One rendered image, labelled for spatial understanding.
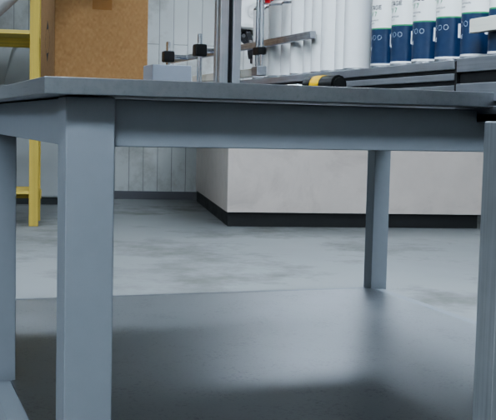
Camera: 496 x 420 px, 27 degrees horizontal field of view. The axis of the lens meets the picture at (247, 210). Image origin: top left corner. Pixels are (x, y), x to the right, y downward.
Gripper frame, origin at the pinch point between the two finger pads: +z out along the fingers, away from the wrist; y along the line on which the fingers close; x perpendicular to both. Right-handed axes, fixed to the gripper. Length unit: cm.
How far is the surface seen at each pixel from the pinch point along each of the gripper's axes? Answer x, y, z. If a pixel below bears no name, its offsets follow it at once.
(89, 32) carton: 29.5, -32.8, -17.0
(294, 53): -29.6, -2.7, 12.6
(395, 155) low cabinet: 468, 287, -129
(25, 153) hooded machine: 693, 38, -200
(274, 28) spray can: -19.9, -2.5, 2.7
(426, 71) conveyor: -85, -6, 39
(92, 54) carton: 31.4, -32.1, -11.7
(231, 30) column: -24.7, -14.2, 5.9
